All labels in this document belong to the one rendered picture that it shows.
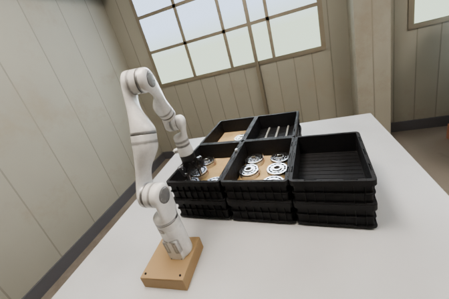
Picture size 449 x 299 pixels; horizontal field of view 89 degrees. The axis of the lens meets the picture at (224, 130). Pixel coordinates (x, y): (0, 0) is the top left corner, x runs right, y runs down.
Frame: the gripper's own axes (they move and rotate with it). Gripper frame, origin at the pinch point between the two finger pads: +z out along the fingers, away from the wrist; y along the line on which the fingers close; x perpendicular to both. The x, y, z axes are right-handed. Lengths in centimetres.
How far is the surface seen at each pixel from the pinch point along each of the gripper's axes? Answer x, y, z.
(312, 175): -43, 40, 5
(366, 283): -78, 18, 17
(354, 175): -56, 50, 5
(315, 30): 73, 200, -40
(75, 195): 145, -81, 39
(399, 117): 15, 254, 78
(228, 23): 140, 138, -72
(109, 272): -8, -53, 17
